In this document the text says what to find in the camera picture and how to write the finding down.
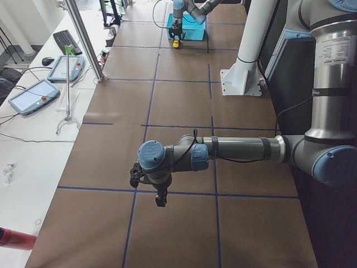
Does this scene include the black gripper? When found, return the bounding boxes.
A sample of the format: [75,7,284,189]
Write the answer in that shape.
[155,181,170,207]
[170,23,185,41]

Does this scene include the yellow beetle toy car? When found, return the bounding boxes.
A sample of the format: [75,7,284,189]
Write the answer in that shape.
[172,39,180,49]

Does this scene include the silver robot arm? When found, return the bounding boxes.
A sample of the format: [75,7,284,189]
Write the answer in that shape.
[168,0,221,41]
[130,1,356,207]

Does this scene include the teal plastic storage bin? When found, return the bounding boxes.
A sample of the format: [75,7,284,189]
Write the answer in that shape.
[182,13,206,41]

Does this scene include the black keyboard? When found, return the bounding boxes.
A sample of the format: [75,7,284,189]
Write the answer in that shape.
[52,30,82,55]

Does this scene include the upper teach pendant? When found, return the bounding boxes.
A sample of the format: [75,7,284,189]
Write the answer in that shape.
[47,55,85,83]

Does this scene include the teach pendant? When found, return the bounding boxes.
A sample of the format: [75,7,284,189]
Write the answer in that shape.
[8,79,60,116]
[47,55,85,83]

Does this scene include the black computer mouse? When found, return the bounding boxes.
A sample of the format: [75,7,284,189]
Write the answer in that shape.
[41,57,54,66]

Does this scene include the lower teach pendant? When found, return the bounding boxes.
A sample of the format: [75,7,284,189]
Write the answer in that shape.
[8,79,60,116]

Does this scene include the crumpled white paper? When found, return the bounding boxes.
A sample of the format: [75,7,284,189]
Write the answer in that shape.
[2,162,17,185]

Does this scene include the red fire extinguisher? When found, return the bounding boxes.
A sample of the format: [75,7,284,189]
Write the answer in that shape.
[1,228,37,251]

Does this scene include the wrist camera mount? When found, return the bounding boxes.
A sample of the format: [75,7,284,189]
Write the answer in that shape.
[129,163,145,188]

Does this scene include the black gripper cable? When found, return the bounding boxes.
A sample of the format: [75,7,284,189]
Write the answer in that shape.
[167,128,260,171]
[152,0,173,29]

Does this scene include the white camera pole base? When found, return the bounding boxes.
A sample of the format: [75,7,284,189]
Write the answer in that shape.
[220,0,277,97]

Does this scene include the green handled reach grabber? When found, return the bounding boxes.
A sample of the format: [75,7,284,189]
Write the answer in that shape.
[56,45,80,135]

